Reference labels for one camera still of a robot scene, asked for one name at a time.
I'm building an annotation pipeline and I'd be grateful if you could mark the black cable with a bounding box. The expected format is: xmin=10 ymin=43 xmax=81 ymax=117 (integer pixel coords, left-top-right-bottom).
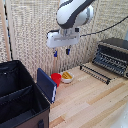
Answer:
xmin=79 ymin=15 xmax=128 ymax=38

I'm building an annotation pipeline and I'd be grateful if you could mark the red plastic cup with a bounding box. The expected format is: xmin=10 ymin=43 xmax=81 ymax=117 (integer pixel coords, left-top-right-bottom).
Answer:
xmin=50 ymin=72 xmax=63 ymax=88

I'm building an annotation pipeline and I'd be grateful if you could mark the black wire oven rack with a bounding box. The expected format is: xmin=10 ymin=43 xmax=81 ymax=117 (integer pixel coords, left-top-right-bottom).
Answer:
xmin=79 ymin=64 xmax=112 ymax=86

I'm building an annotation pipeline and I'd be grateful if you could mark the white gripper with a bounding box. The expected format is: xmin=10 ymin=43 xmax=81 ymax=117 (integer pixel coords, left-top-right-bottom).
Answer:
xmin=45 ymin=27 xmax=81 ymax=58

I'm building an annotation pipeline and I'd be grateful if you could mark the blue upright panel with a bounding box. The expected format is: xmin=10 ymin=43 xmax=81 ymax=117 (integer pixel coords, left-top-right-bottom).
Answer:
xmin=35 ymin=67 xmax=58 ymax=104

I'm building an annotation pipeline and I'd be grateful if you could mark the white bowl with yellow food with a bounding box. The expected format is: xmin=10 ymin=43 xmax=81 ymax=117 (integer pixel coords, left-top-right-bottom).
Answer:
xmin=60 ymin=70 xmax=75 ymax=84

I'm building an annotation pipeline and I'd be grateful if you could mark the black fabric storage box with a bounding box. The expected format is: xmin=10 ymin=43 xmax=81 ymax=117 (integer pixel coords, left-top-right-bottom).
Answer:
xmin=0 ymin=59 xmax=51 ymax=128

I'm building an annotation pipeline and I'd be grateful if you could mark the beige woven folding screen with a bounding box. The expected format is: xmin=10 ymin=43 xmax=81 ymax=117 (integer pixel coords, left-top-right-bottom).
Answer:
xmin=0 ymin=0 xmax=128 ymax=83

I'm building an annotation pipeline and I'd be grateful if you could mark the black toaster oven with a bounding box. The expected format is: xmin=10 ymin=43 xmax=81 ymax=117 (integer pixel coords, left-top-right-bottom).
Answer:
xmin=92 ymin=37 xmax=128 ymax=80

